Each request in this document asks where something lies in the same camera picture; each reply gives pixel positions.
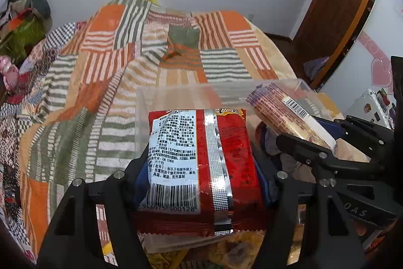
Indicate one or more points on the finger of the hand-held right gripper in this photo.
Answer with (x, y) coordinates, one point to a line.
(302, 150)
(330, 127)

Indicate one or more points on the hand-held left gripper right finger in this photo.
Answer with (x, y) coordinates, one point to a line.
(265, 184)

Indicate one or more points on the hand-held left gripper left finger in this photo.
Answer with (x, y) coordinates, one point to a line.
(144, 173)

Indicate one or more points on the beige striped snack packet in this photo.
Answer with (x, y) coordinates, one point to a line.
(283, 113)

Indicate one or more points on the red snack packet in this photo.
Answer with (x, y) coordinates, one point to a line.
(220, 168)

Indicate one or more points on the clear plastic storage box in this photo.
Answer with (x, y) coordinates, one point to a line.
(176, 98)

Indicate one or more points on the orange snack packet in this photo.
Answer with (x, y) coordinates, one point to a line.
(371, 232)

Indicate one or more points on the white box with stickers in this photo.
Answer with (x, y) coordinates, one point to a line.
(374, 106)

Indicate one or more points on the white cabinet with heart stickers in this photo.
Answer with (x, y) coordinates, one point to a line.
(362, 51)

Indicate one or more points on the yellow snack packet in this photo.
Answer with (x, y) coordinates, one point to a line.
(204, 251)

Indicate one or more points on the patchwork striped blanket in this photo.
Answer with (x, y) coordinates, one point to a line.
(94, 92)

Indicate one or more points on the pink plush toy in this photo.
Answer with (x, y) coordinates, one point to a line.
(8, 69)

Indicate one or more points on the pile of clothes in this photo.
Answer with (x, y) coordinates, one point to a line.
(25, 20)

